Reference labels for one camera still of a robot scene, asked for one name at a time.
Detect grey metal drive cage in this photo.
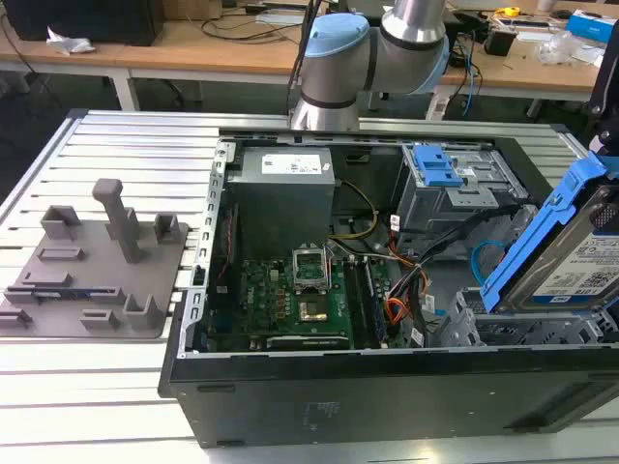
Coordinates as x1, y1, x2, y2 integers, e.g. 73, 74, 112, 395
394, 143, 528, 243

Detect thin black desk cable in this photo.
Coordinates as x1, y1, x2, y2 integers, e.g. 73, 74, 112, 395
200, 14, 310, 44

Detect black cable bundle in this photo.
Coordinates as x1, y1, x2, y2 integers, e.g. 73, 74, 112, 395
386, 202, 538, 301

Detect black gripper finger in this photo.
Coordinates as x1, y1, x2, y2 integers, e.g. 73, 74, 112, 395
591, 201, 619, 234

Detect grey parts rack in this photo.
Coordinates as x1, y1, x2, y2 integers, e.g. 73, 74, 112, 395
0, 178, 191, 339

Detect crumpled white paper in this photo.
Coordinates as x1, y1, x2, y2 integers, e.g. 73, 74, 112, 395
45, 26, 97, 54

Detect blue cardboard box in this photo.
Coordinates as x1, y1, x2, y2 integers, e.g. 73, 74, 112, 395
566, 10, 619, 47

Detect RAM stick with blue label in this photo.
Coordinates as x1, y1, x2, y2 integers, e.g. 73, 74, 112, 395
363, 260, 390, 348
7, 288, 105, 300

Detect clear plastic bag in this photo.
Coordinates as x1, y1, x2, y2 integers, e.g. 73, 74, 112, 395
536, 31, 581, 67

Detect flat grey keyboard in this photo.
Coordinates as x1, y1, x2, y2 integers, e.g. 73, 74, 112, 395
254, 9, 310, 26

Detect large black box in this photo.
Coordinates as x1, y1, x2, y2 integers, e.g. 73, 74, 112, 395
2, 0, 165, 47

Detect green motherboard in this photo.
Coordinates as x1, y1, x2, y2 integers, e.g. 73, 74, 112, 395
207, 258, 388, 352

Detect black graphics card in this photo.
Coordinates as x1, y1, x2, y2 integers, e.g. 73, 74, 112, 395
249, 334, 350, 352

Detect CPU socket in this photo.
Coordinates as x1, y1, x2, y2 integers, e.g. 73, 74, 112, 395
297, 297, 331, 324

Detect grey metal disk bay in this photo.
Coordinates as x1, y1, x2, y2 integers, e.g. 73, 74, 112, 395
442, 287, 619, 347

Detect hard disk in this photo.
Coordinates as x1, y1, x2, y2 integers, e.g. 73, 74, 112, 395
481, 149, 619, 315

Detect orange and red wire bundle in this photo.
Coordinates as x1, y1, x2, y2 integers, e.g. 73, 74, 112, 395
384, 268, 431, 334

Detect blue plastic drive latch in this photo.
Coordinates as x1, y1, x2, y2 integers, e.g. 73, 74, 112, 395
414, 146, 464, 188

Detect blue disk wire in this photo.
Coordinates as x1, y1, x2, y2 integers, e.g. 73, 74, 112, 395
471, 240, 507, 291

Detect metal socket cover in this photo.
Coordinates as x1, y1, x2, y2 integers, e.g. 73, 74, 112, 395
292, 246, 330, 294

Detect hanging blue cable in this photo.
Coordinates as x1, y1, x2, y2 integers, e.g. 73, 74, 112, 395
462, 36, 484, 116

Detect grey power supply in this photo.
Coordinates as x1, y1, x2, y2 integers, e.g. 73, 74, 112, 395
224, 146, 339, 243

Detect black open PC case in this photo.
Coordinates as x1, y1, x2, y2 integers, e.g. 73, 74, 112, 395
158, 126, 619, 450

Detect yellow and black power wires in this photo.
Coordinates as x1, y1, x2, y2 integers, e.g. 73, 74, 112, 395
328, 179, 379, 242

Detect small black cube device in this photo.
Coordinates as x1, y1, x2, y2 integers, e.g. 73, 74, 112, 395
485, 26, 515, 55

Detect white power strip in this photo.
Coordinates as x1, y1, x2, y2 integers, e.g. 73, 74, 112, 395
427, 94, 450, 121

